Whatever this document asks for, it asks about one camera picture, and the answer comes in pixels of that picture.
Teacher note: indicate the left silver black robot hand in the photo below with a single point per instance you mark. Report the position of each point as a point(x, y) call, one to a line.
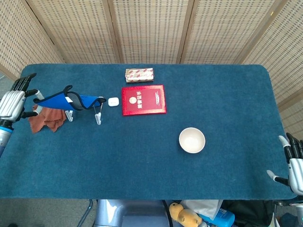
point(11, 104)

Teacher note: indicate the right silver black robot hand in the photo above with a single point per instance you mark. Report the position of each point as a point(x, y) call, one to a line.
point(296, 175)

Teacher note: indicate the grey and blue towel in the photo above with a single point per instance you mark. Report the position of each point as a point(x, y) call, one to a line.
point(56, 101)

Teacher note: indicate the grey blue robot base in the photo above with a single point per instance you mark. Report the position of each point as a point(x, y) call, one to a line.
point(127, 212)

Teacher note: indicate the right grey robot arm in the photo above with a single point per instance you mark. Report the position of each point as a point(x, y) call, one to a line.
point(299, 215)

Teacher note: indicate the rust brown cloth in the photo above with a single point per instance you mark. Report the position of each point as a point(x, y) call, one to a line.
point(49, 120)

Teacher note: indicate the black bag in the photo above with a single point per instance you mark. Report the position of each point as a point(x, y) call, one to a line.
point(251, 212)

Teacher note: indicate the blue plastic package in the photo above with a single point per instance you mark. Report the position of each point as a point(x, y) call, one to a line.
point(223, 218)

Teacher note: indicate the white plastic bag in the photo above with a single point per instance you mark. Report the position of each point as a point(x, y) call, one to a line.
point(203, 208)

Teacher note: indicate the white earbuds case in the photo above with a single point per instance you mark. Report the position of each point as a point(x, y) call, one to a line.
point(113, 102)

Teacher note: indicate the white bowl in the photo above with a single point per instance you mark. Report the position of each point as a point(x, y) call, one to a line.
point(192, 140)

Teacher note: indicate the yellow plush toy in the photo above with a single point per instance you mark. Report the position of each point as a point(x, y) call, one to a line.
point(183, 215)

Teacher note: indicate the gold red patterned box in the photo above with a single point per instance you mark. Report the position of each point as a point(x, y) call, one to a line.
point(139, 75)

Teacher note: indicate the red certificate folder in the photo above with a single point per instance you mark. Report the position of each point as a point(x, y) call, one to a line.
point(144, 100)

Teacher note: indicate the woven bamboo folding screen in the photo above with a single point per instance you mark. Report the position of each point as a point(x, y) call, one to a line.
point(151, 30)

